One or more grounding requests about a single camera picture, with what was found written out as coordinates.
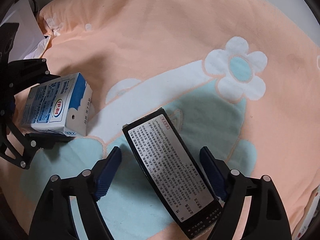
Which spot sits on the blue white milk carton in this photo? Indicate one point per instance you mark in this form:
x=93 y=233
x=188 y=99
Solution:
x=60 y=106

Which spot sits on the black box with text label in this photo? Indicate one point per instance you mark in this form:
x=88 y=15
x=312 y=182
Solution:
x=173 y=173

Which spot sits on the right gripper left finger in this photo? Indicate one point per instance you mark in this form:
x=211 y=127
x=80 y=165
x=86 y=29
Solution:
x=89 y=186

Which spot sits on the peach floral towel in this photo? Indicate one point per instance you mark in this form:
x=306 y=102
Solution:
x=236 y=76

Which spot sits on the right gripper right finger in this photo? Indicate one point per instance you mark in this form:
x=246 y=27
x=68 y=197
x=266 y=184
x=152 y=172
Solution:
x=232 y=187

